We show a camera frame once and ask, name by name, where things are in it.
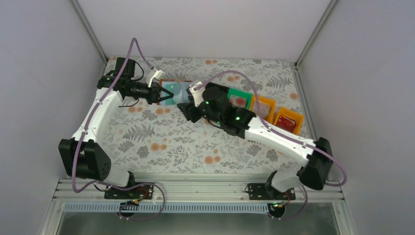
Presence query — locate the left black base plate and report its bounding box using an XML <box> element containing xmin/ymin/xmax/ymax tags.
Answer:
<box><xmin>104</xmin><ymin>183</ymin><xmax>154</xmax><ymax>200</ymax></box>

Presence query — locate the green storage bin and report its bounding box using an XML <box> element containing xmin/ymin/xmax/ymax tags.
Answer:
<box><xmin>227</xmin><ymin>88</ymin><xmax>253</xmax><ymax>110</ymax></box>

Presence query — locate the red item in orange bin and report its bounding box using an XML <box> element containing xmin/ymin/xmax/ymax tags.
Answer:
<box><xmin>276</xmin><ymin>116</ymin><xmax>296</xmax><ymax>132</ymax></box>

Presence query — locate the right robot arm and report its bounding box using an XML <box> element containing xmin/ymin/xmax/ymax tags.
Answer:
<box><xmin>177</xmin><ymin>82</ymin><xmax>333</xmax><ymax>199</ymax></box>

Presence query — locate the aluminium rail frame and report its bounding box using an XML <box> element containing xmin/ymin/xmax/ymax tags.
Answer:
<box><xmin>53</xmin><ymin>173</ymin><xmax>345</xmax><ymax>206</ymax></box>

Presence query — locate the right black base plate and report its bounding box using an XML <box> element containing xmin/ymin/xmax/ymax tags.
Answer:
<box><xmin>244</xmin><ymin>183</ymin><xmax>296</xmax><ymax>201</ymax></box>

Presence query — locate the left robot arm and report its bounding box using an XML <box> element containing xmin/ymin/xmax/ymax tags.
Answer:
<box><xmin>58</xmin><ymin>57</ymin><xmax>173</xmax><ymax>198</ymax></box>

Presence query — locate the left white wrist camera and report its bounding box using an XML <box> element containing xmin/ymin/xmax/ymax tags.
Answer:
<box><xmin>146</xmin><ymin>67</ymin><xmax>165</xmax><ymax>88</ymax></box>

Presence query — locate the red white item in bin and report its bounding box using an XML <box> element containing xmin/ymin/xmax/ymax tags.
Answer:
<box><xmin>229</xmin><ymin>94</ymin><xmax>248</xmax><ymax>108</ymax></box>

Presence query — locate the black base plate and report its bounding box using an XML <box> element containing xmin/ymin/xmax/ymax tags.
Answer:
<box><xmin>244</xmin><ymin>183</ymin><xmax>296</xmax><ymax>201</ymax></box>
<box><xmin>104</xmin><ymin>183</ymin><xmax>154</xmax><ymax>200</ymax></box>

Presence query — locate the floral table mat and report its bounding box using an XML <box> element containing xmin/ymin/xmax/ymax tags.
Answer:
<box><xmin>102</xmin><ymin>57</ymin><xmax>302</xmax><ymax>174</ymax></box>

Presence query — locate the brown leather card holder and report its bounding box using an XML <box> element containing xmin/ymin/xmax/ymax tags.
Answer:
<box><xmin>159</xmin><ymin>79</ymin><xmax>192</xmax><ymax>106</ymax></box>

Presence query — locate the orange storage bin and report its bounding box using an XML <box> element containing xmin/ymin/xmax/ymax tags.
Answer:
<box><xmin>249</xmin><ymin>94</ymin><xmax>304</xmax><ymax>135</ymax></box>

